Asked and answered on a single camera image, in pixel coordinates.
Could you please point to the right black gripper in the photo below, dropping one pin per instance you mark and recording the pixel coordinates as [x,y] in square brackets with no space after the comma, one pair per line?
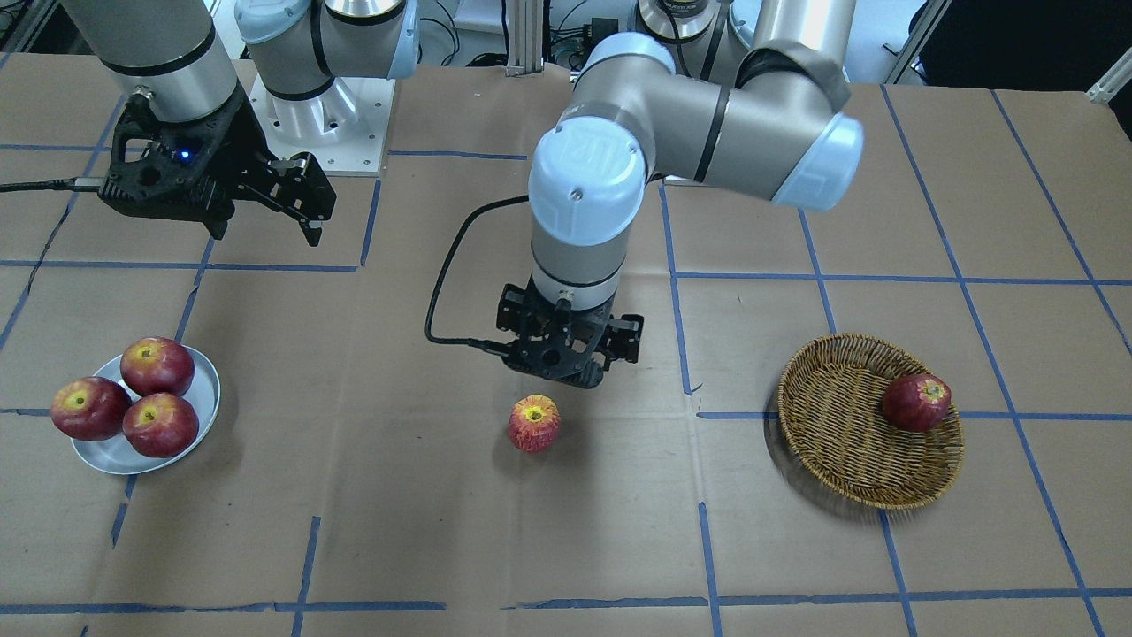
[237,141]

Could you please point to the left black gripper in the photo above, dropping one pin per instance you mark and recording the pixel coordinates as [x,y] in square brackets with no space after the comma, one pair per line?
[624,335]

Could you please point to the yellow red apple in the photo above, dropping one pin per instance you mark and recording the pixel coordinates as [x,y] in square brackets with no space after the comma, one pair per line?
[534,423]

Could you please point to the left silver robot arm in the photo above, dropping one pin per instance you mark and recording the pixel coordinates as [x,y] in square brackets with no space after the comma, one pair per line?
[777,131]

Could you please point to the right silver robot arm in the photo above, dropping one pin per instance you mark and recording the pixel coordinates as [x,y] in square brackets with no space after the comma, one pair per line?
[173,48]

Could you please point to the red apple on plate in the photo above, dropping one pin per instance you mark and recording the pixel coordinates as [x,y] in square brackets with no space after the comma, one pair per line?
[90,409]
[157,365]
[161,425]

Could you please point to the wicker basket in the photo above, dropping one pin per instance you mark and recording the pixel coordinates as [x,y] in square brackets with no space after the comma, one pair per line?
[829,407]

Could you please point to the light blue plate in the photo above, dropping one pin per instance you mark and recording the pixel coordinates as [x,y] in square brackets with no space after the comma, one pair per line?
[116,456]

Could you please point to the red apple in basket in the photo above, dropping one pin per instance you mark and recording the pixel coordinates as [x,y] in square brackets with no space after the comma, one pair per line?
[916,403]

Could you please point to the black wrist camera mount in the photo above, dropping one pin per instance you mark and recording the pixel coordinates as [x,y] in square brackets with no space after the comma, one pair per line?
[160,170]
[570,347]

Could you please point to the aluminium frame post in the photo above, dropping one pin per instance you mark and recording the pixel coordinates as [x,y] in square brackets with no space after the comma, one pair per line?
[524,25]

